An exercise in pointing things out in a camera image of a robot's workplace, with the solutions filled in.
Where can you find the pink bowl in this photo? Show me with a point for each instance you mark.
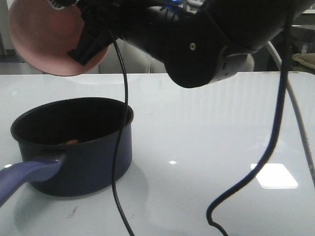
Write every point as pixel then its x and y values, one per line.
pixel 54 41

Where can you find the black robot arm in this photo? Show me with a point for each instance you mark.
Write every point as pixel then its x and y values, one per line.
pixel 196 48

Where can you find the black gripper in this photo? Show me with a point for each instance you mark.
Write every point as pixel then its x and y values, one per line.
pixel 104 22

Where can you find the dark blue saucepan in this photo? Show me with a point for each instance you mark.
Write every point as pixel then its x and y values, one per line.
pixel 104 152

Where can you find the beige cushion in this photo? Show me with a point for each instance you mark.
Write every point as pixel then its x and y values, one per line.
pixel 304 62

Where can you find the left grey upholstered chair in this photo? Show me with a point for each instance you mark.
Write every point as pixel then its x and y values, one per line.
pixel 135 61

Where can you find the orange ham slices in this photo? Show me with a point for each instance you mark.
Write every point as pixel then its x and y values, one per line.
pixel 71 142

